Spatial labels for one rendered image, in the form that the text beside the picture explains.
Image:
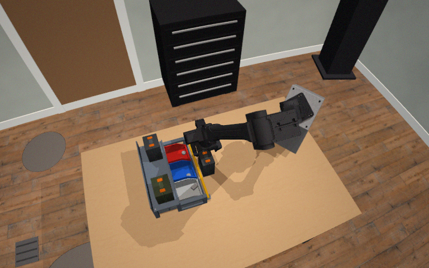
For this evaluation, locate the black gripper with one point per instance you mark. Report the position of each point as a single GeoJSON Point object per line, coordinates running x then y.
{"type": "Point", "coordinates": [203, 146]}

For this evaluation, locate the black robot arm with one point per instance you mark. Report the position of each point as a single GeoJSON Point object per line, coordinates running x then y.
{"type": "Point", "coordinates": [260, 129]}

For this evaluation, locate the blue open bin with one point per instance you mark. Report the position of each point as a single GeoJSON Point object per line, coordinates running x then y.
{"type": "Point", "coordinates": [180, 168]}

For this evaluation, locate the grey metal bin rack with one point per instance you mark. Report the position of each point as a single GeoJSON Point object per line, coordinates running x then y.
{"type": "Point", "coordinates": [161, 167]}

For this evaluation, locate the olive green case with orange latches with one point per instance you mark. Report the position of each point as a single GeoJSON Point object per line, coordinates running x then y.
{"type": "Point", "coordinates": [162, 189]}

